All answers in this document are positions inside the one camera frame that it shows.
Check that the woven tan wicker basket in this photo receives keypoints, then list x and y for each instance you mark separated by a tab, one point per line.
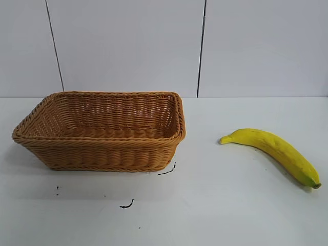
107	153

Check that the yellow banana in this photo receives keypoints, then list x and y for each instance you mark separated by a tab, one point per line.
279	151

